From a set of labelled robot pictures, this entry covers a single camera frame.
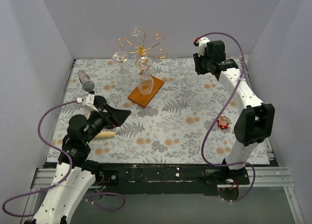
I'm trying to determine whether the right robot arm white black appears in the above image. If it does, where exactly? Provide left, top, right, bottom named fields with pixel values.
left=193, top=37, right=275, bottom=185

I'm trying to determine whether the microphone on black stand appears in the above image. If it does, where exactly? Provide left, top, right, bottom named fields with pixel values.
left=78, top=70, right=95, bottom=94

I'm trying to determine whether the round clear wine glass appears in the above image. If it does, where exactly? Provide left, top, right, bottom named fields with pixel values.
left=111, top=37, right=128, bottom=63

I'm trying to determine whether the floral patterned table mat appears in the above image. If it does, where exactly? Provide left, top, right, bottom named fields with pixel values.
left=47, top=58, right=239, bottom=164

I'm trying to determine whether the gold wire wine glass rack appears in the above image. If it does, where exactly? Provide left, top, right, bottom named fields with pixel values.
left=114, top=28, right=169, bottom=109

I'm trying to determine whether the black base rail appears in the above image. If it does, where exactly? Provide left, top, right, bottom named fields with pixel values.
left=70, top=162, right=234, bottom=197

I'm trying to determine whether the red owl toy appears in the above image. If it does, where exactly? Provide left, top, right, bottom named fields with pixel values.
left=217, top=115, right=230, bottom=130

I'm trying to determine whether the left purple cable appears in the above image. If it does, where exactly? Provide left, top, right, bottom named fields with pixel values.
left=1, top=98, right=125, bottom=216

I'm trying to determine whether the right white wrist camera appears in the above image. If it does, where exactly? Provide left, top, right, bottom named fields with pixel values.
left=193, top=37, right=210, bottom=57

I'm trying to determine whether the wooden pestle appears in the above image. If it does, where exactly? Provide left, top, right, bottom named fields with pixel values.
left=95, top=131, right=115, bottom=139

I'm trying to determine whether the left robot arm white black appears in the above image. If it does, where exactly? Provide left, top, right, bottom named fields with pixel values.
left=26, top=94, right=132, bottom=224

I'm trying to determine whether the ribbed clear wine glass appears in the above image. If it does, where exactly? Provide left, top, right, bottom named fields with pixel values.
left=116, top=62, right=133, bottom=88

